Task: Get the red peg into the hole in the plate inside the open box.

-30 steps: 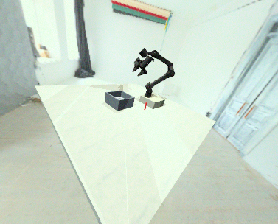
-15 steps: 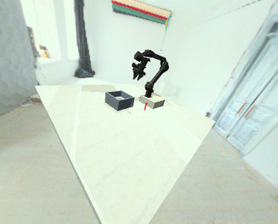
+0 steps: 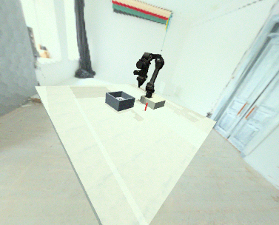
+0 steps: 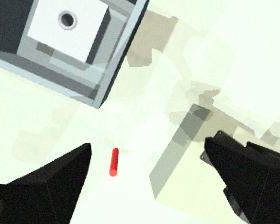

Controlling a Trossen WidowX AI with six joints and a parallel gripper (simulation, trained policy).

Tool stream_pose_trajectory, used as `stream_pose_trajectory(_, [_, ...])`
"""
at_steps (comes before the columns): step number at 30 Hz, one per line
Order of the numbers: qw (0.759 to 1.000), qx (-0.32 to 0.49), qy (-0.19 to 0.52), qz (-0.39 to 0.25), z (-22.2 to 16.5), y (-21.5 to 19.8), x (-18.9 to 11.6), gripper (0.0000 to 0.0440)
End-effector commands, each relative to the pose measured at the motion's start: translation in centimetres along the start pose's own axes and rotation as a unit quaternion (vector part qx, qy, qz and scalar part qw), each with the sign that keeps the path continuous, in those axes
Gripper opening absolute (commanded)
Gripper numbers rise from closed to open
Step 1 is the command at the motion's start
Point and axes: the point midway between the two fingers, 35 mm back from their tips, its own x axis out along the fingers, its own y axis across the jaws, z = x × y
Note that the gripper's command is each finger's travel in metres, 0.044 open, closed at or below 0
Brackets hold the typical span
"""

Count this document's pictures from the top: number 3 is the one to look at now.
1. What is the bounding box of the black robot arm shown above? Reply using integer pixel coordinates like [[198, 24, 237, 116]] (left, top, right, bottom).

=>
[[133, 53, 164, 98]]

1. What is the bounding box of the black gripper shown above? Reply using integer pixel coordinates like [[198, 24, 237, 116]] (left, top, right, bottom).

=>
[[137, 69, 148, 87]]

